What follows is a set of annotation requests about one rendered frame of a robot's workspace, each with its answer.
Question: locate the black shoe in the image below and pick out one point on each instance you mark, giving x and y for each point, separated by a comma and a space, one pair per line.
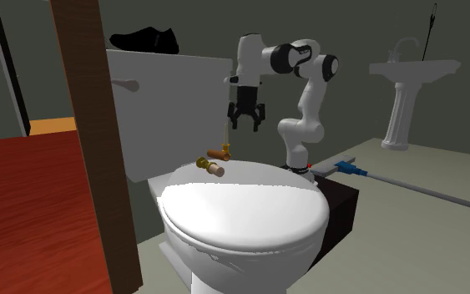
147, 40

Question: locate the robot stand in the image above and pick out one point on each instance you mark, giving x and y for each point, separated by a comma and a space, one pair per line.
340, 211

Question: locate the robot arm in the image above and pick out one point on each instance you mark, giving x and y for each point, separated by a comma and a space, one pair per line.
306, 101

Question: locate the brass and tan cylinder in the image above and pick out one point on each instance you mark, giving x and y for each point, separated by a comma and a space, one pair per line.
212, 167

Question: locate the thin black hanging rod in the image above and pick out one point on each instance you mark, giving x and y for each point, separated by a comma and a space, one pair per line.
430, 32

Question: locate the white toilet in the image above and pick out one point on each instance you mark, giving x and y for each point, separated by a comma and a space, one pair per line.
238, 211

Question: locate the brown cylinder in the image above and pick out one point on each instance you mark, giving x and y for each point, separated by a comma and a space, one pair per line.
217, 154

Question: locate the brown wooden post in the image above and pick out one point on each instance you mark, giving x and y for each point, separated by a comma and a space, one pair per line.
96, 142

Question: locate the white pedestal sink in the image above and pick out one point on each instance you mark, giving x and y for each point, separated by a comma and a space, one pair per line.
405, 101

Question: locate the blue and grey flat mop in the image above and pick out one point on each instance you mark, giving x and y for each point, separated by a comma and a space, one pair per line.
405, 185

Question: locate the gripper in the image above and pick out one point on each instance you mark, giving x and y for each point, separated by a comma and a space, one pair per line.
247, 95

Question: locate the pale candle in brass holder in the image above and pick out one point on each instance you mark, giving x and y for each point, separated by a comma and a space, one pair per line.
226, 136

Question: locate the red wooden panel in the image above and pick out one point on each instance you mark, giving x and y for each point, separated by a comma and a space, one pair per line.
31, 211

